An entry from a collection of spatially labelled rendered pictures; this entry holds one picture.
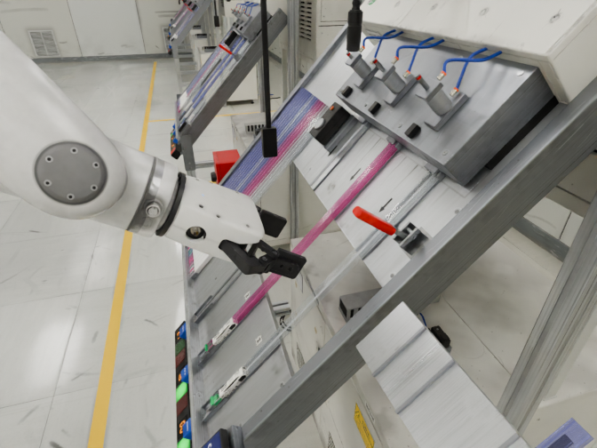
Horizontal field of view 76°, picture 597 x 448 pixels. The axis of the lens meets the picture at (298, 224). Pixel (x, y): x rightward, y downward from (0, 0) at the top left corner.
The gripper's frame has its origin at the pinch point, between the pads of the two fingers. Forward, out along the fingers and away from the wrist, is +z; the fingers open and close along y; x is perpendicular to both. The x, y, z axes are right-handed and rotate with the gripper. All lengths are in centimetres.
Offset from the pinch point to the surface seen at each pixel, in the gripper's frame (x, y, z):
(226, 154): 21, 99, 15
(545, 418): 12, -10, 69
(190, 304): 33.8, 26.0, 3.3
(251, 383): 22.7, -2.4, 6.9
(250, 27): -22, 139, 10
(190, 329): 33.7, 18.4, 2.9
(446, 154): -19.9, -5.0, 8.5
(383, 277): -3.2, -5.9, 11.6
